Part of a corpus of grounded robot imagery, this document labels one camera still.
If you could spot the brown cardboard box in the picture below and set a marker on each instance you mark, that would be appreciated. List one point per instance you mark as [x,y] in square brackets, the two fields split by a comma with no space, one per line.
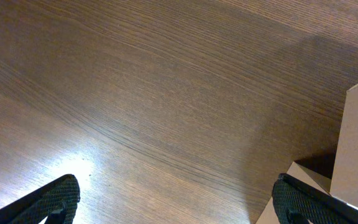
[339,178]

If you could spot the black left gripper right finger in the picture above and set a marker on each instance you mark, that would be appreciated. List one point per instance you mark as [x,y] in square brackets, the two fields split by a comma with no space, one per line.
[296,202]

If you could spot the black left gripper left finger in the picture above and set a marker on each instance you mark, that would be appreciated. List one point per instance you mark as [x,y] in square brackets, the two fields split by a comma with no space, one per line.
[55,202]

